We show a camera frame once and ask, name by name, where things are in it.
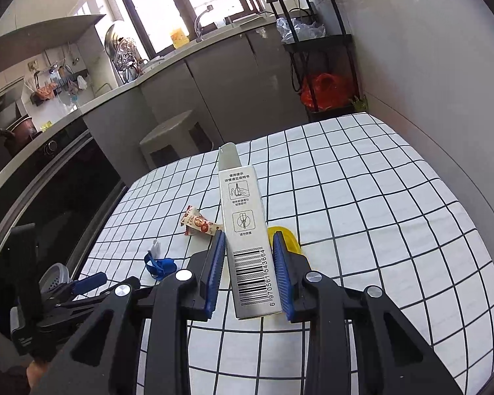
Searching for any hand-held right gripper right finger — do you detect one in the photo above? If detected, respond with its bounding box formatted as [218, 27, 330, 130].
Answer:
[271, 230, 464, 395]

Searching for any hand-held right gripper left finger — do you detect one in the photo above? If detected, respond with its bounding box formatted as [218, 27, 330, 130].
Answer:
[33, 229, 228, 395]

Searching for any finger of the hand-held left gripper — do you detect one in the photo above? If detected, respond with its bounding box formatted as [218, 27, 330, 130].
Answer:
[45, 286, 124, 319]
[68, 272, 108, 295]

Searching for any grey perforated plastic basket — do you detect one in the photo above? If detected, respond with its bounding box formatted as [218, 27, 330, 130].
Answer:
[38, 262, 71, 297]

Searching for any white cardboard box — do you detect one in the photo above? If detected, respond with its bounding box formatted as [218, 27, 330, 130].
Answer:
[217, 142, 283, 321]

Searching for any person's left hand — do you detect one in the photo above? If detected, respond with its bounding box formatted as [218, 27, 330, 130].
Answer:
[27, 360, 50, 389]

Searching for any yellow plastic lid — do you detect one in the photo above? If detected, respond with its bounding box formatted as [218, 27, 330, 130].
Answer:
[269, 225, 303, 256]

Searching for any red and beige snack wrapper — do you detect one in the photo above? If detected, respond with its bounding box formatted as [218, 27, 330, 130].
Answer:
[180, 206, 224, 237]

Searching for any black oven front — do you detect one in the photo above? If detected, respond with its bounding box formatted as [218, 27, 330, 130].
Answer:
[0, 121, 128, 297]

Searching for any white checked tablecloth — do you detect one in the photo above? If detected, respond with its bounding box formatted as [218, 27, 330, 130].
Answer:
[72, 112, 494, 395]

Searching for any copper pot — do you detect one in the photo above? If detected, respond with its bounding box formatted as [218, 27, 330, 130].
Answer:
[0, 116, 42, 149]

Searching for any beige plastic stool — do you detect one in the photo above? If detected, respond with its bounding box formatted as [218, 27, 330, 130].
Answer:
[139, 110, 214, 170]

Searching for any orange plastic bag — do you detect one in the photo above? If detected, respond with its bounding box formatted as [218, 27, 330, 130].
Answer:
[300, 73, 352, 112]

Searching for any grey kitchen cabinet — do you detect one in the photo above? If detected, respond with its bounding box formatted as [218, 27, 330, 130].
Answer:
[82, 14, 314, 169]

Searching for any dish drying rack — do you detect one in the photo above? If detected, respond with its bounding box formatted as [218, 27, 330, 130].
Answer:
[111, 37, 149, 85]

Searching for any grey range hood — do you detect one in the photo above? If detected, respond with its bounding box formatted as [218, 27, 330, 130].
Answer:
[0, 14, 107, 103]

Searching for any steel pot lid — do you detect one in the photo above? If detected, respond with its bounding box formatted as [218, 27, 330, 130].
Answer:
[104, 20, 126, 70]

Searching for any black metal shelf rack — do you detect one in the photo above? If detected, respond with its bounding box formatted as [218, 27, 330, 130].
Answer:
[262, 0, 361, 122]

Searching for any clear plastic bag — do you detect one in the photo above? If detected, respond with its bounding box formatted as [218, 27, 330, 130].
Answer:
[276, 17, 327, 44]

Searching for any chrome kitchen faucet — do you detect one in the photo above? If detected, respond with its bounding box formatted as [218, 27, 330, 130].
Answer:
[194, 4, 215, 43]

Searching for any dark framed window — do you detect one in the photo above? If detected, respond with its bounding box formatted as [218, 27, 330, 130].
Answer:
[107, 0, 272, 56]

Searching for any blue plastic ring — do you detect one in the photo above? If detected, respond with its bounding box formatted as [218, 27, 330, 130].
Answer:
[144, 251, 178, 281]

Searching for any wall utensil rail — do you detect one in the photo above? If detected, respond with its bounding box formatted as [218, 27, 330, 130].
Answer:
[29, 64, 89, 105]

